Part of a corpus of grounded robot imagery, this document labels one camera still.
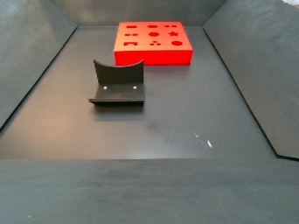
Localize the red shape sorter box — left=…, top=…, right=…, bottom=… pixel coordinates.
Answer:
left=114, top=21, right=192, bottom=66

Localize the black curved holder bracket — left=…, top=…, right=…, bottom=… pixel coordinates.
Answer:
left=88, top=60, right=146, bottom=105

